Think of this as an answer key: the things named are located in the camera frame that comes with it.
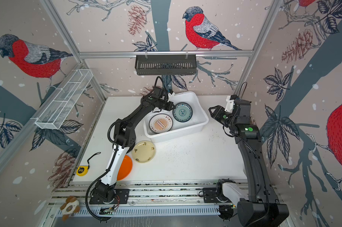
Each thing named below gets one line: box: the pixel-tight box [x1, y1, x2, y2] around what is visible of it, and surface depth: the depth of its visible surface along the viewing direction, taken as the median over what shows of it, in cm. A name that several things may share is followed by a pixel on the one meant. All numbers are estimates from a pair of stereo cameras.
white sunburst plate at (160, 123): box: [148, 113, 174, 134], surface depth 105 cm
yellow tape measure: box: [76, 165, 89, 177], surface depth 83 cm
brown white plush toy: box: [59, 195, 81, 221], surface depth 70 cm
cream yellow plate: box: [131, 140, 156, 164], surface depth 92 cm
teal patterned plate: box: [172, 102, 194, 123], surface depth 103 cm
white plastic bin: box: [143, 91, 209, 143], surface depth 97 cm
